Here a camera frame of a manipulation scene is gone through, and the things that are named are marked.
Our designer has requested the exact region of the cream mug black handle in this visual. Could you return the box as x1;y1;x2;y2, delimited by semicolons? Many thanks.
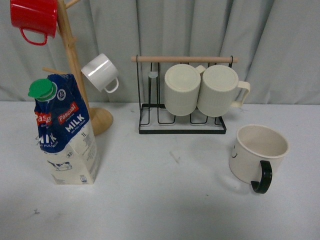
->
229;124;290;194

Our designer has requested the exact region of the cream ribbed mug right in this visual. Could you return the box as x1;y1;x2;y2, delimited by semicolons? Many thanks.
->
197;65;251;117

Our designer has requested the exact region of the red mug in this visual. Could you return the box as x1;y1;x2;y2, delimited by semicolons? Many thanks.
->
10;0;58;46

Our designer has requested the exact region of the white mug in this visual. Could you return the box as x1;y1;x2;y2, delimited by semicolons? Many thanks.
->
81;53;119;94

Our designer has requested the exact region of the cream ribbed mug left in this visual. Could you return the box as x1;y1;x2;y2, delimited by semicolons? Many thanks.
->
164;64;206;116

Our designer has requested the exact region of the wooden mug tree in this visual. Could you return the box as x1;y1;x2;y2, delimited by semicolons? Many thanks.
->
56;0;113;136

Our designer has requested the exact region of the blue milk carton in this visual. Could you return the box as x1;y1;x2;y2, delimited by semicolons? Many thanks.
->
28;74;100;185

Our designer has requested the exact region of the black wire cup rack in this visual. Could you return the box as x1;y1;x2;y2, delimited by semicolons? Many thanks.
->
131;55;239;135

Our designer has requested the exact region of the cream ribbed mug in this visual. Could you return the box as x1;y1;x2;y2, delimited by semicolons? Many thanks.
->
164;64;206;116
197;65;251;117

